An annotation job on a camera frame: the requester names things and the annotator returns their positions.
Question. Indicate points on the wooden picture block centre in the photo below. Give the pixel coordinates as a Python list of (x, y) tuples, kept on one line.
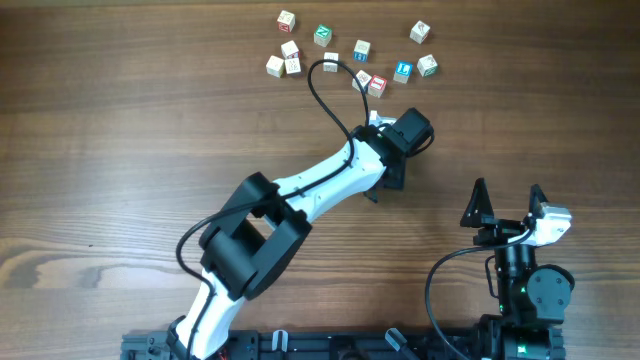
[(361, 81)]

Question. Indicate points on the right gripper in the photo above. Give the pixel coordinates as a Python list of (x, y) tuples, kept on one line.
[(472, 220)]

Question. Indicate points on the plain wooden block far left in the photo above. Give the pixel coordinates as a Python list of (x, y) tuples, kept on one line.
[(275, 66)]

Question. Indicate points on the green N block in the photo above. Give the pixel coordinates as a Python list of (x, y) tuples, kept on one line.
[(323, 35)]

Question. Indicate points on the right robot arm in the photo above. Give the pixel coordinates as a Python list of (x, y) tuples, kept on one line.
[(532, 297)]

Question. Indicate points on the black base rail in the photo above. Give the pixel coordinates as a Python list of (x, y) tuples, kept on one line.
[(281, 345)]

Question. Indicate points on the blue L block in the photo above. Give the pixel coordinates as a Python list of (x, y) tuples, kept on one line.
[(403, 72)]

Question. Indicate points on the red-sided block top left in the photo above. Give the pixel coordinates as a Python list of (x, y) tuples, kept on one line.
[(286, 21)]

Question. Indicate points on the wooden picture block top right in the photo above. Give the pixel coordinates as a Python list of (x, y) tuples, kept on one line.
[(419, 32)]

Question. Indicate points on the green-sided block right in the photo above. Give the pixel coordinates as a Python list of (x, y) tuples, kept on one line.
[(427, 65)]

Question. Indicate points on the blue H block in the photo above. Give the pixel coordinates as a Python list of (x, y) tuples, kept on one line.
[(361, 50)]

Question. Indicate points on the red-edged block left cluster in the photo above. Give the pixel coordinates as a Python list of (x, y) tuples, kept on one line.
[(290, 50)]

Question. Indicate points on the red I block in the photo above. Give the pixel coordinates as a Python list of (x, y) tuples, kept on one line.
[(377, 86)]

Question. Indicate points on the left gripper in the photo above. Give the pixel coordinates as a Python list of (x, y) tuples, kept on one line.
[(398, 186)]

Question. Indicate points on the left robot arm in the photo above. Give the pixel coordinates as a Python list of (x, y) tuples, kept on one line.
[(249, 243)]

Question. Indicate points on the wooden picture block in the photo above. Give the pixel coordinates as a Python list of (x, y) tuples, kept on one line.
[(361, 81), (419, 32)]

